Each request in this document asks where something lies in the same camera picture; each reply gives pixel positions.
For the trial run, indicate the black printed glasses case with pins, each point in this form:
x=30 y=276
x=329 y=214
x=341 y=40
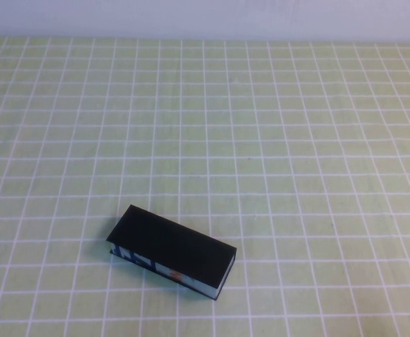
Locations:
x=177 y=245

